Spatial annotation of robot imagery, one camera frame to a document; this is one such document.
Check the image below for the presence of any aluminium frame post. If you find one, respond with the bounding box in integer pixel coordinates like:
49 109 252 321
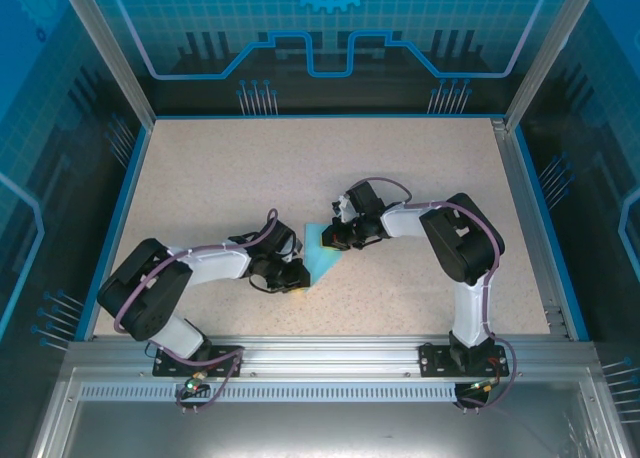
503 0 602 129
54 0 157 129

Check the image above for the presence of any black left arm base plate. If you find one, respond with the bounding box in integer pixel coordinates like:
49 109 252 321
152 344 245 378

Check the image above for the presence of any shiny metal tray panel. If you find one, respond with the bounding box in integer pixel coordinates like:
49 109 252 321
29 367 631 458

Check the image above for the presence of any slotted metal strip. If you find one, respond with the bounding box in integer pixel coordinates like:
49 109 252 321
79 383 459 400

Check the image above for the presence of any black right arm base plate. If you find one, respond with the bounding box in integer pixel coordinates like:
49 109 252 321
418 342 511 378

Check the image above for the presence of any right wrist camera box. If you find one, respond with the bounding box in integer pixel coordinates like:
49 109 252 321
331 194 357 225

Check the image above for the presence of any long aluminium mounting rail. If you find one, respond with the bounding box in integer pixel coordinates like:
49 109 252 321
67 335 599 379

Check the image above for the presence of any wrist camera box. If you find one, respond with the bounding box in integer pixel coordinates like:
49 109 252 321
331 194 357 225
284 232 307 260

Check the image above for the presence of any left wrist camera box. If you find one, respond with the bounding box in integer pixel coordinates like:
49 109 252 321
284 232 307 260

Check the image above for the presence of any light blue paper sheet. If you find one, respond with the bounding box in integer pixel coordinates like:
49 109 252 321
301 222 346 293

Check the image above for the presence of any aluminium side rail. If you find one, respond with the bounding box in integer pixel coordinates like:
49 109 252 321
492 117 571 340

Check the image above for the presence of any cable connector with green light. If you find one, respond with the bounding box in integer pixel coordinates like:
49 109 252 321
182 369 210 398
467 375 503 395

